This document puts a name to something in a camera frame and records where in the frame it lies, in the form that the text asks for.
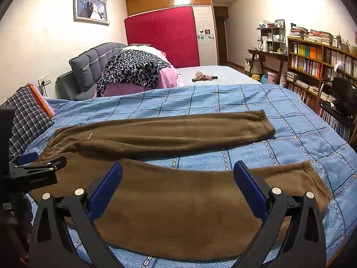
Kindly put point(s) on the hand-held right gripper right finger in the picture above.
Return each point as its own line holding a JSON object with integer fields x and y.
{"x": 251, "y": 187}

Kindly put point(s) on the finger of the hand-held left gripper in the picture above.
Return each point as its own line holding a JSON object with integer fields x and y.
{"x": 44, "y": 167}
{"x": 26, "y": 158}

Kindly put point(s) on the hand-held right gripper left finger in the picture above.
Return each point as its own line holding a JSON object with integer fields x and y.
{"x": 107, "y": 189}

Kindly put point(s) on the brown fleece pants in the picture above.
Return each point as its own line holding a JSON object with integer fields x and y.
{"x": 167, "y": 206}

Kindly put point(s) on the plaid pillow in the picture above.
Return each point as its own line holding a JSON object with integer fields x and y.
{"x": 25, "y": 117}

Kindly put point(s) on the orange pink cushion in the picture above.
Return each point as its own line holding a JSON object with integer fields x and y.
{"x": 41, "y": 100}

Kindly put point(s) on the blue patterned blanket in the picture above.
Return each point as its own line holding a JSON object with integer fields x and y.
{"x": 279, "y": 111}

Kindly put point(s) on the grey upholstered headboard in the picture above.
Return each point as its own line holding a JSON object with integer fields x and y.
{"x": 83, "y": 67}

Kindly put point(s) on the yellow stool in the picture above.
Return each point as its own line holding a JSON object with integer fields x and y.
{"x": 255, "y": 77}

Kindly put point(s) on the pink bin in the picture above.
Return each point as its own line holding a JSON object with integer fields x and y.
{"x": 272, "y": 78}

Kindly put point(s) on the white striped bed sheet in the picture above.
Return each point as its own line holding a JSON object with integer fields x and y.
{"x": 226, "y": 72}

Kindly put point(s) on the white box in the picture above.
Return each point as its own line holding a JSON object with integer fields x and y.
{"x": 250, "y": 65}

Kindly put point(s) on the pink round trinket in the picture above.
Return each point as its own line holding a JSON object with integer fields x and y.
{"x": 199, "y": 74}

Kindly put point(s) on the leopard print cloth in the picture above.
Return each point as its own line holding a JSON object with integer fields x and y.
{"x": 134, "y": 67}

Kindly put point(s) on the pink bedding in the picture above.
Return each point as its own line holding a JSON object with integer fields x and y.
{"x": 167, "y": 78}

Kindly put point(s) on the wooden desk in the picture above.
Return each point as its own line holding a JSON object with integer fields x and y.
{"x": 267, "y": 54}

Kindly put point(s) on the black office chair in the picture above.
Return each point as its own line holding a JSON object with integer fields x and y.
{"x": 345, "y": 89}

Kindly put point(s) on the white jug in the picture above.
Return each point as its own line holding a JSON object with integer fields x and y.
{"x": 265, "y": 46}

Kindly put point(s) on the rows of shelved books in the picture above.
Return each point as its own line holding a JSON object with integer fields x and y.
{"x": 306, "y": 53}

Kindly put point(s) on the dark wooden door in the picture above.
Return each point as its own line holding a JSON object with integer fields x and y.
{"x": 221, "y": 42}

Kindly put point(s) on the wooden desk organizer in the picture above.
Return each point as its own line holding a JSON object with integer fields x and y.
{"x": 272, "y": 32}

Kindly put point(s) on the wooden bookshelf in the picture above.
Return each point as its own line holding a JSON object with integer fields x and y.
{"x": 323, "y": 46}

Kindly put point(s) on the red mattress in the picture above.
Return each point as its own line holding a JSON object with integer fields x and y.
{"x": 164, "y": 36}

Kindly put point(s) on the stacks of books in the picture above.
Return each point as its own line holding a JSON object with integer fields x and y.
{"x": 312, "y": 35}

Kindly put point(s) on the framed wedding photo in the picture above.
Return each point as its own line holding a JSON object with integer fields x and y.
{"x": 90, "y": 7}

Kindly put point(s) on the wooden wardrobe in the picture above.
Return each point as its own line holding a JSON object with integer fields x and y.
{"x": 205, "y": 19}

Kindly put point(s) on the white wall socket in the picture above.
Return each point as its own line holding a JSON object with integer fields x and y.
{"x": 44, "y": 79}

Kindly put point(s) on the small picture frame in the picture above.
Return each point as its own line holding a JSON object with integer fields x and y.
{"x": 279, "y": 23}

